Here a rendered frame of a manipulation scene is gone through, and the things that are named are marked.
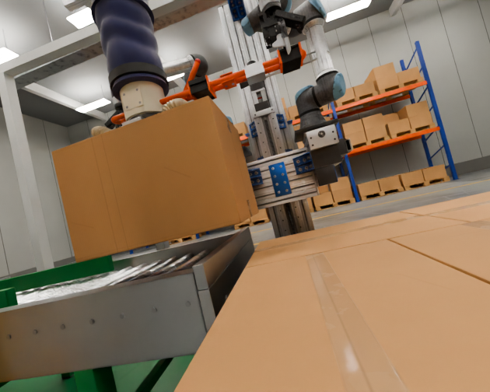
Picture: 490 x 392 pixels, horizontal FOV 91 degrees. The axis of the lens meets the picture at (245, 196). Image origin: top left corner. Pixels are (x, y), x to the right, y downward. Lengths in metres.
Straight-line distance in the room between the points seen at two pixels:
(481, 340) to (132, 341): 0.67
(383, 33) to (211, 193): 10.85
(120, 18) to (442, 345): 1.24
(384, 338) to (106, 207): 0.82
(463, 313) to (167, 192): 0.70
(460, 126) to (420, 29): 3.61
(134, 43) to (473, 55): 11.40
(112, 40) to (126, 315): 0.96
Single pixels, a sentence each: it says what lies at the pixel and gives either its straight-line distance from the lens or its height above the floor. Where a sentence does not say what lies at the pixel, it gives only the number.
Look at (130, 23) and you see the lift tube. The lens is 1.19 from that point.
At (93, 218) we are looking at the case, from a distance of 0.96.
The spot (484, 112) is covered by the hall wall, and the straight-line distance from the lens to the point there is 11.50.
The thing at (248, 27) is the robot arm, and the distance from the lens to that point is 1.28.
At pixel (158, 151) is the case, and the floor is 0.95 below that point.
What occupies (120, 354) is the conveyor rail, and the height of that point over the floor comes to 0.43.
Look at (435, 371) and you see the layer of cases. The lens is 0.30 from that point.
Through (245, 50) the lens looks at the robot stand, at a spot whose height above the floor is 1.69.
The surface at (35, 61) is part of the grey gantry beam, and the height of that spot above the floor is 3.10.
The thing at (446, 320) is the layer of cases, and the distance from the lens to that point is 0.37.
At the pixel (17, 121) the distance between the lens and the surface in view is 4.32.
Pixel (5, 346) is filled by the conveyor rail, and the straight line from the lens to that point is 1.03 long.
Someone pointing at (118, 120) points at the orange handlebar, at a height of 1.19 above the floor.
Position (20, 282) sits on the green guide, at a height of 0.60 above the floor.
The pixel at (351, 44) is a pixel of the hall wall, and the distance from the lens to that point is 10.95.
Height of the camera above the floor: 0.72
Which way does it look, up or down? 2 degrees up
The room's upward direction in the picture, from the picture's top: 14 degrees counter-clockwise
